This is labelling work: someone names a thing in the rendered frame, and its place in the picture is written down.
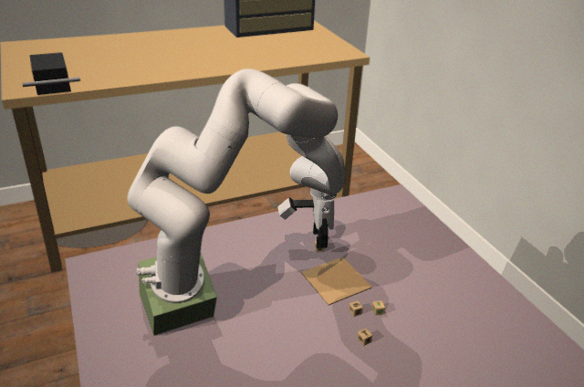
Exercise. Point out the tan flat mat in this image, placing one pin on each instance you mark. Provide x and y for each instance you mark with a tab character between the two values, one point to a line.
336	280

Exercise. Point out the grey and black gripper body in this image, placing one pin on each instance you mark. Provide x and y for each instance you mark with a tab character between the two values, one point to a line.
323	209

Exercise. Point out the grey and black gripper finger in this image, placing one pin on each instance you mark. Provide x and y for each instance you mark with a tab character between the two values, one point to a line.
315	231
322	239

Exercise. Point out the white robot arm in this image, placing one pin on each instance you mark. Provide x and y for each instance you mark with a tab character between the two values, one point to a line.
203	162

